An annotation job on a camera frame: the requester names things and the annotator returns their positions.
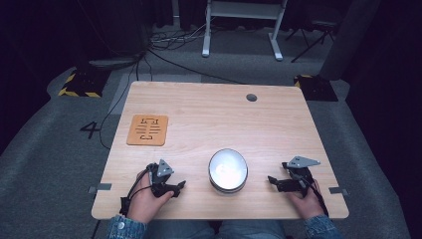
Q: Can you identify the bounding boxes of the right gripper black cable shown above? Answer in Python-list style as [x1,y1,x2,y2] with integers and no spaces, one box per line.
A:
[298,175,329,217]

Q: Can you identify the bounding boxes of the grey tape strip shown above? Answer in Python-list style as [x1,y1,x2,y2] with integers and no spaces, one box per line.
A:
[88,182,112,194]
[328,186,349,196]

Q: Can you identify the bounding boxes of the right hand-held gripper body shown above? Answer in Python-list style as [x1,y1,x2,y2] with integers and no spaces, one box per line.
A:
[277,155,321,194]

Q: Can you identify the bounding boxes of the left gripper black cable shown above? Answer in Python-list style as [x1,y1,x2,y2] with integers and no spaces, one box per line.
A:
[118,168,157,217]

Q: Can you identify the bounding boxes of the black yellow striped base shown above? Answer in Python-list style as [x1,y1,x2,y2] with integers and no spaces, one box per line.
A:
[57,67,110,99]
[293,74,339,103]

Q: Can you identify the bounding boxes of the person's left hand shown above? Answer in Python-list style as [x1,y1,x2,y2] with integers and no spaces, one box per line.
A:
[126,169,175,225]

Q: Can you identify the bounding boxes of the orange wooden coaster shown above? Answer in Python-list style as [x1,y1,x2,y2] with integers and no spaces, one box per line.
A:
[125,114,169,146]

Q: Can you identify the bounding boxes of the person's right hand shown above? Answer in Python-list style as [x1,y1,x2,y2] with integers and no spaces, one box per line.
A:
[286,178,325,220]

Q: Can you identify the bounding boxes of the white desk frame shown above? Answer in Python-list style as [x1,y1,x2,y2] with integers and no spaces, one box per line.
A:
[201,0,289,62]

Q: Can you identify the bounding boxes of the grey curtain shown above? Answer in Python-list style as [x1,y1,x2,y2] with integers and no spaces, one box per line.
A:
[318,0,382,82]

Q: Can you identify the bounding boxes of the person's right denim sleeve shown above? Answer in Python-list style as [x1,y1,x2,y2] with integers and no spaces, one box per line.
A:
[303,214,344,239]

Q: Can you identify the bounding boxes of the person's jeans legs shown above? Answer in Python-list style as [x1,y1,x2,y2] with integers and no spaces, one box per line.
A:
[142,218,312,239]

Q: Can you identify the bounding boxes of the person's left denim sleeve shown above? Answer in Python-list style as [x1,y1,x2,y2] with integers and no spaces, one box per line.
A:
[105,214,148,239]

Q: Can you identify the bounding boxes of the black floor cable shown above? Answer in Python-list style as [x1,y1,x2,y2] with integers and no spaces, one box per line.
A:
[99,49,247,151]

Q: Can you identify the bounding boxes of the black tripod stand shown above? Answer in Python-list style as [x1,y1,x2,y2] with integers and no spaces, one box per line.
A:
[285,19,339,64]

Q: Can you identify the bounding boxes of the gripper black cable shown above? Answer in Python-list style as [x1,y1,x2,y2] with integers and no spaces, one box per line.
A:
[298,175,329,217]
[118,168,157,217]

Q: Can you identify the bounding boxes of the bundle of floor cables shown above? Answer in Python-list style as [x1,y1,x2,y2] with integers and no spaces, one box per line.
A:
[148,23,213,53]

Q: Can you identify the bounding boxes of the person's denim sleeve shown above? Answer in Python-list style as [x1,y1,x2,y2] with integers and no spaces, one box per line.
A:
[105,214,148,239]
[303,214,344,239]

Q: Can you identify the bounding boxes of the white metal bowl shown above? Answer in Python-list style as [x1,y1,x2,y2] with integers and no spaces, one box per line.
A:
[208,147,249,194]

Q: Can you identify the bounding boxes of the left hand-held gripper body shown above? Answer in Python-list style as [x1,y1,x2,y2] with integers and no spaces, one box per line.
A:
[145,158,176,199]

